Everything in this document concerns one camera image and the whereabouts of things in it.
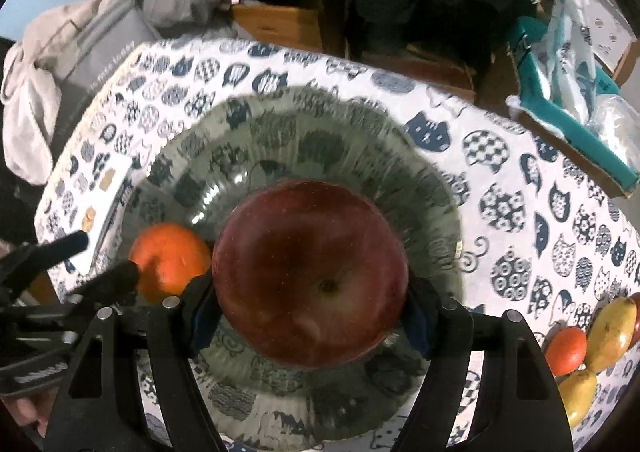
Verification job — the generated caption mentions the person's left hand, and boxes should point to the person's left hand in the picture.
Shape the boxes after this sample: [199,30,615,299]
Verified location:
[0,382,57,439]

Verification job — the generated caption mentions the orange tangerine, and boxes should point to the orange tangerine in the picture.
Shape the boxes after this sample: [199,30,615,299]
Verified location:
[544,326,588,378]
[129,223,213,305]

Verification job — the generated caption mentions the yellow mango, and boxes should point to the yellow mango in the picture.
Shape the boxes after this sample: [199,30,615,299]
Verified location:
[585,296,640,374]
[556,367,598,430]

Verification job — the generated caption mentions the white paper card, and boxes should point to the white paper card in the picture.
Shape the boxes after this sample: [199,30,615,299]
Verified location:
[70,152,136,278]

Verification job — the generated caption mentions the cat print tablecloth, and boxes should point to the cat print tablecloth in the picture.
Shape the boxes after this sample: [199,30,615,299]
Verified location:
[35,37,640,452]

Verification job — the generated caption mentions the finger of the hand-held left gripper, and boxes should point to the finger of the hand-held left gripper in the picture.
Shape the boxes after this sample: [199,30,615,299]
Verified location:
[64,261,143,316]
[0,230,91,294]

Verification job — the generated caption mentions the grey fabric bag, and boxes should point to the grey fabric bag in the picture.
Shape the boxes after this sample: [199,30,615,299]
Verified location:
[50,7,163,153]

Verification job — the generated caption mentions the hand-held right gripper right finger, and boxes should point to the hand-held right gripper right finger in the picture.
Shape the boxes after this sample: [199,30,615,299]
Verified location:
[394,276,576,452]

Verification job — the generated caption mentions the teal cardboard box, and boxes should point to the teal cardboard box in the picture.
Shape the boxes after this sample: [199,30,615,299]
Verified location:
[505,17,640,199]

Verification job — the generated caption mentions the white patterned box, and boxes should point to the white patterned box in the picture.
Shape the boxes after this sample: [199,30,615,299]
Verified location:
[585,0,638,83]

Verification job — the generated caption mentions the clear plastic bag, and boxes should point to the clear plastic bag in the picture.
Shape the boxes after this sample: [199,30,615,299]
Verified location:
[587,94,638,158]

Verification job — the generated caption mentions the clear glass bowl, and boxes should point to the clear glass bowl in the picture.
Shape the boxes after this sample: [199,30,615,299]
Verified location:
[117,84,466,445]

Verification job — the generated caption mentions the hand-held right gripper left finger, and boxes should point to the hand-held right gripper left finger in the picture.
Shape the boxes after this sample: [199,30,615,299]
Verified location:
[42,273,227,452]

